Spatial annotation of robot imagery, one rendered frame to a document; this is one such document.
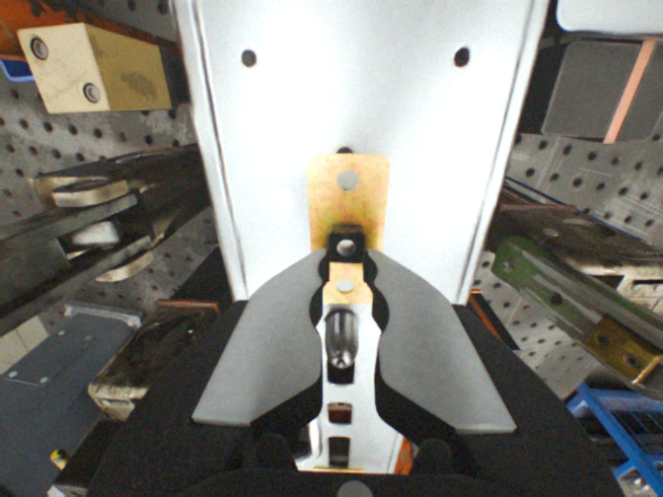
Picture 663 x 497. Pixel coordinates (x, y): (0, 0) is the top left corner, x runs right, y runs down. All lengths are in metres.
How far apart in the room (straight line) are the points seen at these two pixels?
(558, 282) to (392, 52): 0.19
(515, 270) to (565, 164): 0.41
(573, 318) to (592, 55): 0.18
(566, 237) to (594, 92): 0.11
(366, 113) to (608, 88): 0.17
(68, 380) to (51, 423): 0.08
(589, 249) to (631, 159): 0.47
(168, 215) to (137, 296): 0.60
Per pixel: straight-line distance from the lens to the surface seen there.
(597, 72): 0.28
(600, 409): 2.41
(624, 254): 0.28
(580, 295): 0.23
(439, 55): 0.20
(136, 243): 0.20
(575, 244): 0.27
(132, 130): 0.62
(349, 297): 0.16
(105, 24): 0.25
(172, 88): 0.21
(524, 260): 0.25
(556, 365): 1.01
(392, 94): 0.20
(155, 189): 0.22
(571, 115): 0.27
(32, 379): 0.81
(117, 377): 0.32
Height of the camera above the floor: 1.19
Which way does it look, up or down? 61 degrees down
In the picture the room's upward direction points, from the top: 175 degrees counter-clockwise
